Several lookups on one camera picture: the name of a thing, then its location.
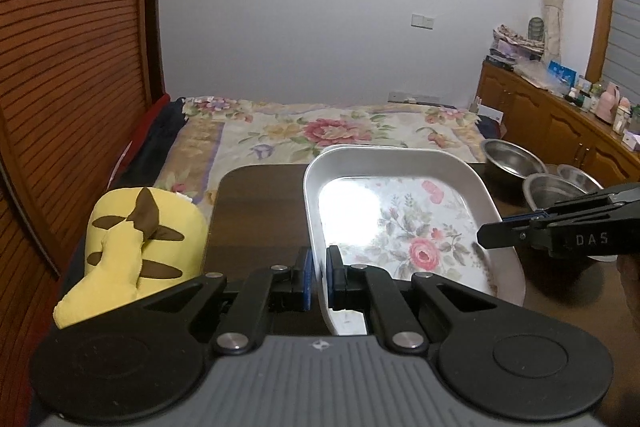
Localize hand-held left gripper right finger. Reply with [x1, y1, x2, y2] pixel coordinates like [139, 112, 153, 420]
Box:
[325, 245, 501, 355]

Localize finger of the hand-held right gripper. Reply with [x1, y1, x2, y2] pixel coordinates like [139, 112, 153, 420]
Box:
[501, 181, 640, 224]
[476, 218, 556, 252]

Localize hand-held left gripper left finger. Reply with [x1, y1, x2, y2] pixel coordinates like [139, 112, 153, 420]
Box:
[141, 248, 315, 356]

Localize stainless steel bowl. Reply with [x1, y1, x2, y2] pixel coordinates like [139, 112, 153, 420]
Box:
[556, 163, 605, 194]
[521, 173, 593, 214]
[481, 138, 549, 184]

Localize white floral print tray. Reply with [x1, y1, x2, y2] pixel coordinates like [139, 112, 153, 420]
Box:
[302, 145, 526, 337]

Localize wooden cabinet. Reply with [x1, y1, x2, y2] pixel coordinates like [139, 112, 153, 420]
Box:
[474, 59, 640, 188]

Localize white envelope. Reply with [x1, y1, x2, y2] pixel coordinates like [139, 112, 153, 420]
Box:
[475, 101, 505, 124]

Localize white bottle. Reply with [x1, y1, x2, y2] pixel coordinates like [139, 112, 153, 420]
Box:
[614, 99, 632, 134]

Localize pink bottle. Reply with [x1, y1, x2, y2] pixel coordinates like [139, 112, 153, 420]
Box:
[596, 82, 623, 124]

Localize blue card box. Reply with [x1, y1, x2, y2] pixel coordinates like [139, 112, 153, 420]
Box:
[547, 60, 578, 86]

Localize floral bed blanket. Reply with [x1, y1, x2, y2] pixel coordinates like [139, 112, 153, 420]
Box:
[154, 98, 487, 194]

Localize yellow plush toy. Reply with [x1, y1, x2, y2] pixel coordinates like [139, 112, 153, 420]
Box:
[54, 187, 209, 331]

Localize dark navy cloth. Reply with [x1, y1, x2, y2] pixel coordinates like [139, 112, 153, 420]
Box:
[134, 98, 190, 188]

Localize grey window blinds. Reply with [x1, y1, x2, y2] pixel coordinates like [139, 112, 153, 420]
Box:
[604, 0, 640, 105]

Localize red cloth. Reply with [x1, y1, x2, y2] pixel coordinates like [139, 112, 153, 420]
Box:
[106, 94, 172, 188]

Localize wooden slatted wardrobe door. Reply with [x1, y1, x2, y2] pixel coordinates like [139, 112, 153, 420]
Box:
[0, 0, 167, 280]

